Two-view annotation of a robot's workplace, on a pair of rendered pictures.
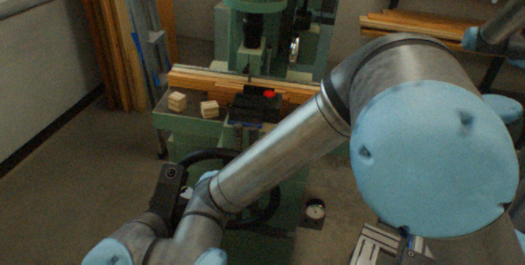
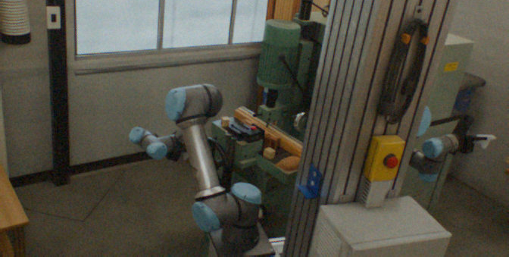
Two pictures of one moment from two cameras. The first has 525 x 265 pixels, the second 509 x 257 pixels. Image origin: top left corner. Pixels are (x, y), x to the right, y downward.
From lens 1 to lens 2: 180 cm
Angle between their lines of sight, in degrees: 38
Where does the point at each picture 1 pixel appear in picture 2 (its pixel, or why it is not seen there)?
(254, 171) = not seen: hidden behind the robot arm
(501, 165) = (176, 101)
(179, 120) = (220, 130)
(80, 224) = (179, 199)
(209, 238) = (165, 142)
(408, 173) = (168, 101)
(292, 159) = not seen: hidden behind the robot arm
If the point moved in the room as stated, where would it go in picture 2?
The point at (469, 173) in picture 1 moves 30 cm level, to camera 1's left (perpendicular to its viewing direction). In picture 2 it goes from (173, 103) to (129, 75)
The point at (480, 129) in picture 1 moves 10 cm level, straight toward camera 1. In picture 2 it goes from (175, 93) to (147, 92)
